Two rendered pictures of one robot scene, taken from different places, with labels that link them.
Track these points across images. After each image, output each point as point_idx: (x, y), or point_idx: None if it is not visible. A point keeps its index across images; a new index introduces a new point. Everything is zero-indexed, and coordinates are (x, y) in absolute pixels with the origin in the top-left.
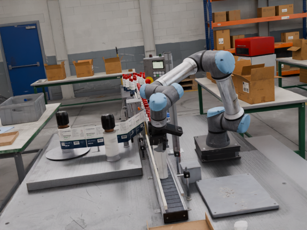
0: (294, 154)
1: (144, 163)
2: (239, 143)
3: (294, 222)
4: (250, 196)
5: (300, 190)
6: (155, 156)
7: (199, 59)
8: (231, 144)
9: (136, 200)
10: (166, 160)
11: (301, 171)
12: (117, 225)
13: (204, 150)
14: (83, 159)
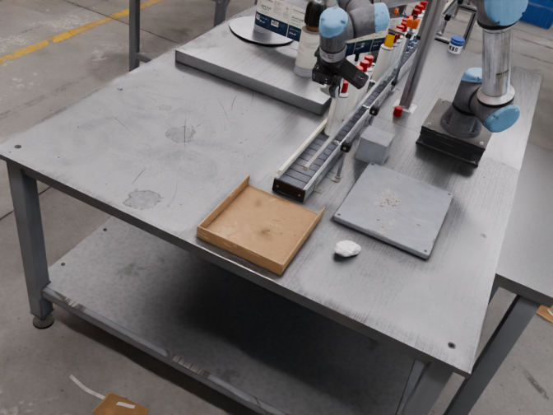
0: None
1: None
2: (506, 145)
3: (420, 287)
4: (408, 222)
5: (491, 257)
6: None
7: None
8: (475, 140)
9: (275, 143)
10: (364, 113)
11: (533, 236)
12: (221, 160)
13: (426, 127)
14: (267, 53)
